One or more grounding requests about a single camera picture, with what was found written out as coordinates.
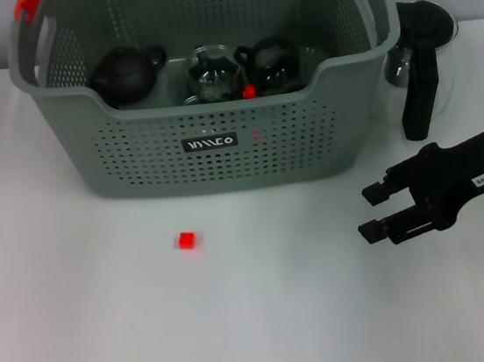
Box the grey-green perforated storage basket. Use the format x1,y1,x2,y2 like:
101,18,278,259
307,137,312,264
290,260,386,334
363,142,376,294
1,0,416,216

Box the glass cup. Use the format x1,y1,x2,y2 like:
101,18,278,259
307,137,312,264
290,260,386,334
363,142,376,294
181,91,216,109

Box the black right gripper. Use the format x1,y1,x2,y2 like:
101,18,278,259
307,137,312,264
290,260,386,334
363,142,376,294
346,119,484,250

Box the black ceramic teapot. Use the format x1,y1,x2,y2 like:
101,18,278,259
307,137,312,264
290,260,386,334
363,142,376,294
83,40,174,113

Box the clear glass teapot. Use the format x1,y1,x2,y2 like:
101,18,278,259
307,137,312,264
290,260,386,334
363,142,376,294
181,40,247,107

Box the orange basket handle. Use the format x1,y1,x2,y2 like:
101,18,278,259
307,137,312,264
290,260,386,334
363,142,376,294
11,0,47,25

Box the glass pitcher black handle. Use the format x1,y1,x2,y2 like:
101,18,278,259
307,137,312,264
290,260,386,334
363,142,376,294
357,0,473,148

